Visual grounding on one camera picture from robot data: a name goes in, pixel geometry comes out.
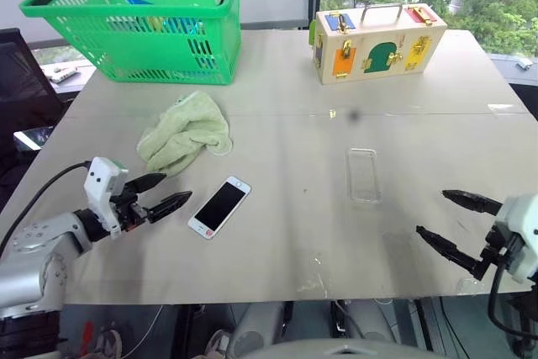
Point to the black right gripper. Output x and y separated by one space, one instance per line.
500 247

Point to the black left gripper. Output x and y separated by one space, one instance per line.
131 211

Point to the white smartphone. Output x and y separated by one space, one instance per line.
218 207

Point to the clear phone case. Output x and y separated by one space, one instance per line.
363 176

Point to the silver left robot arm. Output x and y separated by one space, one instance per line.
33 245

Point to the light green towel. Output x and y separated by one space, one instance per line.
185 132

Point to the white flat device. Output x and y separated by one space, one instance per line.
31 139

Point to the green plastic shopping basket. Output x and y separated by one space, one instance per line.
126 52

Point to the white power strip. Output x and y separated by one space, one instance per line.
63 74

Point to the small white object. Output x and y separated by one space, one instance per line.
523 63

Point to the grey robot torso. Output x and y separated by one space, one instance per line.
336 350

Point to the blue packet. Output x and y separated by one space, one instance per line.
138 0

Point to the wooden lock box toy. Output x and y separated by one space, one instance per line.
378 39

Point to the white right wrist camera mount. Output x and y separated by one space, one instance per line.
519 220

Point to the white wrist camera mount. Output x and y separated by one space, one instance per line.
519 220
98 178

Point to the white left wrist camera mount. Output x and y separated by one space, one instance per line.
98 178

